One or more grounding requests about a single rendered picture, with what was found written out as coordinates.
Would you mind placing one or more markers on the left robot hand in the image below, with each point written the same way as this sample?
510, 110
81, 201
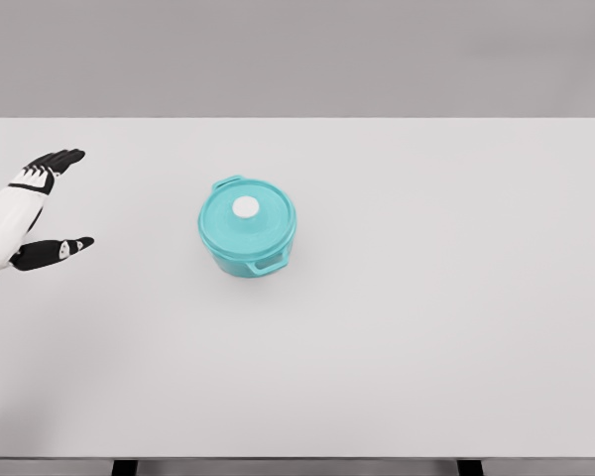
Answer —
15, 213

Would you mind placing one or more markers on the teal pot lid white knob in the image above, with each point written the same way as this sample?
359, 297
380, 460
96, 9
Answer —
247, 215

